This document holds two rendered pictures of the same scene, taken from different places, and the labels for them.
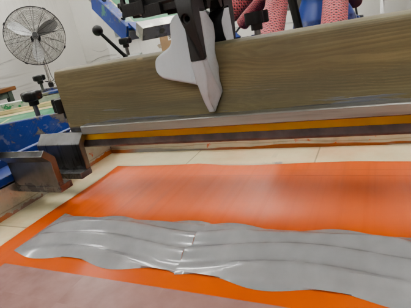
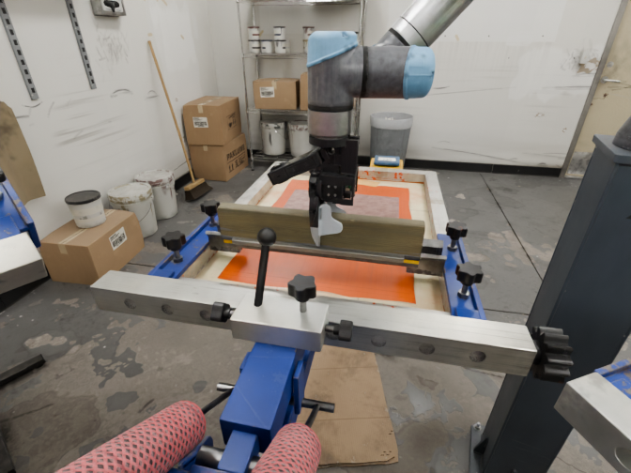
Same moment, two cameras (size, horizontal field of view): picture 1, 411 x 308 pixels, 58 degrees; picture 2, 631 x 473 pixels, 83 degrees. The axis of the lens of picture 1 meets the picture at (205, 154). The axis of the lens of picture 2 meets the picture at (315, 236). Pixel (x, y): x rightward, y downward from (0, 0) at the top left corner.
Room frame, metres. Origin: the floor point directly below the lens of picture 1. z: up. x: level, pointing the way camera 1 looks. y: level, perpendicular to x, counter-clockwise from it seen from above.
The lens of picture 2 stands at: (0.96, -0.20, 1.40)
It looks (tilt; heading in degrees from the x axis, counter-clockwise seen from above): 30 degrees down; 164
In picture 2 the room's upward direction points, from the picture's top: straight up
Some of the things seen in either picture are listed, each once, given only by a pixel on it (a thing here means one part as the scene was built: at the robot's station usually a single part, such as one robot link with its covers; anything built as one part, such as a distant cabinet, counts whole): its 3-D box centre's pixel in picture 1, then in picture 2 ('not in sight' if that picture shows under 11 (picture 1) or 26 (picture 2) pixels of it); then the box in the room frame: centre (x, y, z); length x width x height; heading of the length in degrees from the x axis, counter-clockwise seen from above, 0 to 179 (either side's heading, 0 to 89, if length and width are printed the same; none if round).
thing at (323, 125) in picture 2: not in sight; (330, 122); (0.37, -0.01, 1.28); 0.08 x 0.08 x 0.05
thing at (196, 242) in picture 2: not in sight; (199, 251); (0.23, -0.27, 0.98); 0.30 x 0.05 x 0.07; 153
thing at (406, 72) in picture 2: not in sight; (393, 71); (0.39, 0.09, 1.35); 0.11 x 0.11 x 0.08; 73
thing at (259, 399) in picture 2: not in sight; (270, 374); (0.64, -0.17, 1.02); 0.17 x 0.06 x 0.05; 153
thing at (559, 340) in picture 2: not in sight; (537, 352); (0.71, 0.20, 1.02); 0.07 x 0.06 x 0.07; 153
